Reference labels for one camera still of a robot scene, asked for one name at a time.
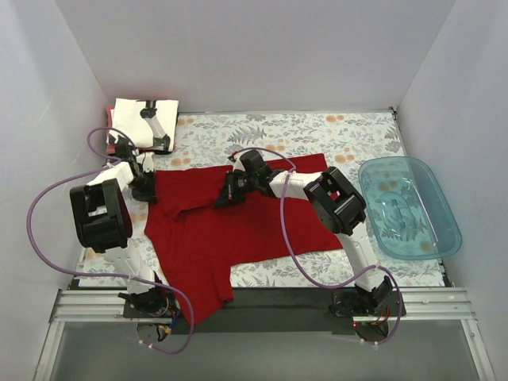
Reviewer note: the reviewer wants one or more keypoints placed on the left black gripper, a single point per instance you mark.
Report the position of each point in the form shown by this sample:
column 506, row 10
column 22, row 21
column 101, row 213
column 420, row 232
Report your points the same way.
column 144, row 190

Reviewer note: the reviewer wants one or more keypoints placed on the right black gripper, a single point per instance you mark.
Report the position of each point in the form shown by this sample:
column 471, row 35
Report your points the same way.
column 232, row 187

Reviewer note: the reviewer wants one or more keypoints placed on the red t shirt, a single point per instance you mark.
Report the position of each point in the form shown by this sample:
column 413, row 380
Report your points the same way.
column 198, row 244
column 111, row 148

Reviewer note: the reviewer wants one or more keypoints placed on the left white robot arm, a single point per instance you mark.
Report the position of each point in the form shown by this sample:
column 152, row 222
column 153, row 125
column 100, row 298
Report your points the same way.
column 103, row 224

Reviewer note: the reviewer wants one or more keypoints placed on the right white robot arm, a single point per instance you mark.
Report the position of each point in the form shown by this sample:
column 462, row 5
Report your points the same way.
column 340, row 207

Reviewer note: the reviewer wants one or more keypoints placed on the red folded t shirt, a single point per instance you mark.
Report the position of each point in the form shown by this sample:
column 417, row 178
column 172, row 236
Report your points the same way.
column 111, row 148

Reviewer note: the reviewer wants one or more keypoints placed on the floral patterned table mat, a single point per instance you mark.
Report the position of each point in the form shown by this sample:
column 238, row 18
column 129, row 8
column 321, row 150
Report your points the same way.
column 346, row 140

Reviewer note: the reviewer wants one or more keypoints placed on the white printed folded t shirt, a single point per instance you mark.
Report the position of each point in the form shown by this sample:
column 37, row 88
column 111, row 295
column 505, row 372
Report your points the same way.
column 149, row 124

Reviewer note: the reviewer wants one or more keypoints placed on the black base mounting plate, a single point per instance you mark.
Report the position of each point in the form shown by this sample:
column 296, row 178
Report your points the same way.
column 278, row 307

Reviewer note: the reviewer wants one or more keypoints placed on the teal plastic bin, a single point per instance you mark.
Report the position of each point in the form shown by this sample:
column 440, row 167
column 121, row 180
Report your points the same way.
column 409, row 213

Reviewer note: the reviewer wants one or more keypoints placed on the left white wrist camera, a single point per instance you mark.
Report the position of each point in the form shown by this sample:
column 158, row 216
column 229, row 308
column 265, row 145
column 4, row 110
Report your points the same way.
column 146, row 160

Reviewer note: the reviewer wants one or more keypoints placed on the aluminium frame rail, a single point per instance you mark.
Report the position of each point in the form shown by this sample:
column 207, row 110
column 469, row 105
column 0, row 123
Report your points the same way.
column 421, row 303

